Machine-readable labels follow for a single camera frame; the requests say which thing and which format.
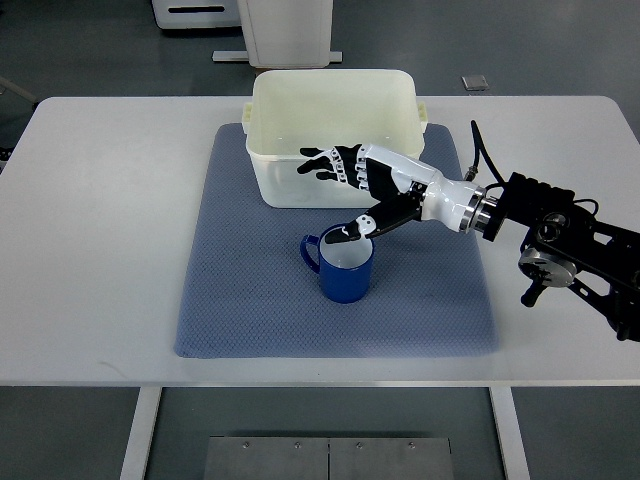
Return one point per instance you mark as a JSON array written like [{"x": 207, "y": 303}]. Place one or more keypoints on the left white table leg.
[{"x": 141, "y": 434}]

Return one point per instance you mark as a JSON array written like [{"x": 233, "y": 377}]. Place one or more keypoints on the blue mug white inside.
[{"x": 344, "y": 268}]

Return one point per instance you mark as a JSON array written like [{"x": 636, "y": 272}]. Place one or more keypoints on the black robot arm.
[{"x": 565, "y": 245}]

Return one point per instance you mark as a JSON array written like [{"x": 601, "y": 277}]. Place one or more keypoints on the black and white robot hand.
[{"x": 404, "y": 189}]

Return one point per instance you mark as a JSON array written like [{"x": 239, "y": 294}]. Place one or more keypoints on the blue textured mat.
[{"x": 248, "y": 293}]

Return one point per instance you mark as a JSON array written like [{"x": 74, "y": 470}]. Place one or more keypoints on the white cabinet with slot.
[{"x": 195, "y": 14}]

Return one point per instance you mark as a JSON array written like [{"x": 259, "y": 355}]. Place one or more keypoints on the white pedestal column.
[{"x": 293, "y": 34}]

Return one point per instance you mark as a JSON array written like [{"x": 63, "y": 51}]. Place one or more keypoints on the small grey floor plate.
[{"x": 475, "y": 83}]

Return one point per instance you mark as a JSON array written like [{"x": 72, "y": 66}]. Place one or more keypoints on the white plastic box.
[{"x": 322, "y": 108}]

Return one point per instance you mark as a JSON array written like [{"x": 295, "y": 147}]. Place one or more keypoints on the right white table leg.
[{"x": 509, "y": 435}]

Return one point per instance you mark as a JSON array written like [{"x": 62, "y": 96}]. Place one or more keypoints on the metal base plate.
[{"x": 264, "y": 457}]

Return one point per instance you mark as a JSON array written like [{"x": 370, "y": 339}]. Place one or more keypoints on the white table leg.
[
  {"x": 141, "y": 434},
  {"x": 509, "y": 435}
]

